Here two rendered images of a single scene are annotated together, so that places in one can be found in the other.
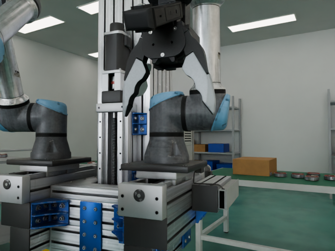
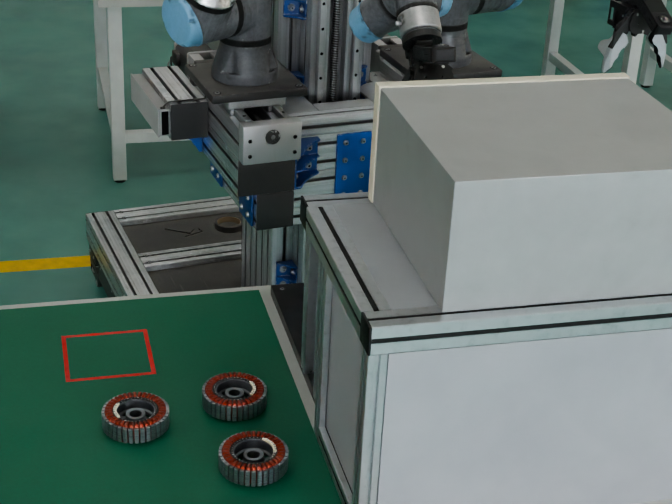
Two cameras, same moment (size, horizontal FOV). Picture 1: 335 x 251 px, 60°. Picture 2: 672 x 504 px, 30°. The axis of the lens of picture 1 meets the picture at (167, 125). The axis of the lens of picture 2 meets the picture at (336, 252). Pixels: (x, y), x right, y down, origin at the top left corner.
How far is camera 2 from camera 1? 2.57 m
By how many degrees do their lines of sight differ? 53
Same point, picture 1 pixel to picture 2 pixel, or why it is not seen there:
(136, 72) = (622, 42)
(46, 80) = not seen: outside the picture
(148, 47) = (634, 25)
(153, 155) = not seen: hidden behind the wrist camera
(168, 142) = (462, 37)
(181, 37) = not seen: hidden behind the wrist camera
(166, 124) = (462, 14)
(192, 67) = (658, 40)
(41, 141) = (258, 55)
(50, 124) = (268, 23)
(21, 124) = (227, 32)
